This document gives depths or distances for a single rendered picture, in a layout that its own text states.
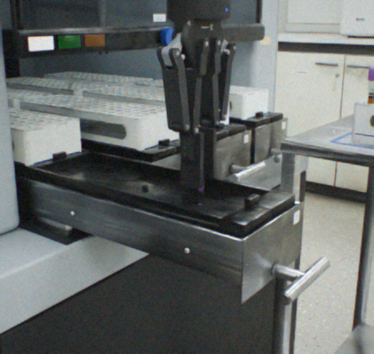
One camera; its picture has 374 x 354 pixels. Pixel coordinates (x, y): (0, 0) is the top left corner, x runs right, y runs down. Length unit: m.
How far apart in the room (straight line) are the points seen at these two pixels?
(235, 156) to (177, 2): 0.42
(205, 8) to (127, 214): 0.24
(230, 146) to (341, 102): 2.07
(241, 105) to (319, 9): 2.69
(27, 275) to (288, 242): 0.30
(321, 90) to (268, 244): 2.48
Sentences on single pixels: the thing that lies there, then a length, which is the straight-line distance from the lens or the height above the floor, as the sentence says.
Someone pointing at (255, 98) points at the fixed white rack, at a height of 0.85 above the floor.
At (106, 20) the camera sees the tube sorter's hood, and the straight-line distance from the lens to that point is 0.78.
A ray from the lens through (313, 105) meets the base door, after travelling 3.04.
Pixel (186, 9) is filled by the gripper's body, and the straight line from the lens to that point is 0.60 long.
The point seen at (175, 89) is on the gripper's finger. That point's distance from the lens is 0.59.
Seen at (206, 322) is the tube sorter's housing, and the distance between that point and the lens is 1.01.
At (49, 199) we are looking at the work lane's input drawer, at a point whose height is 0.79.
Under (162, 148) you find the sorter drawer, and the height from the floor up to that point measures 0.82.
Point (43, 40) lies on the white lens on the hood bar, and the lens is 0.69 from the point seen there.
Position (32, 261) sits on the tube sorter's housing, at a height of 0.73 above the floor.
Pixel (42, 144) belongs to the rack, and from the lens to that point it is 0.75.
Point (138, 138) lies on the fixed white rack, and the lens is 0.79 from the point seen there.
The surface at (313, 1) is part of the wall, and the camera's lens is 3.70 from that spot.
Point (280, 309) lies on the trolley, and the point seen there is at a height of 0.52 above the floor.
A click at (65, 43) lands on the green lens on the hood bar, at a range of 0.71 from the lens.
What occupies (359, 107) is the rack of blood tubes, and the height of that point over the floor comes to 0.88.
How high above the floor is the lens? 1.01
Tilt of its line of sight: 16 degrees down
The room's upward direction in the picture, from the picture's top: straight up
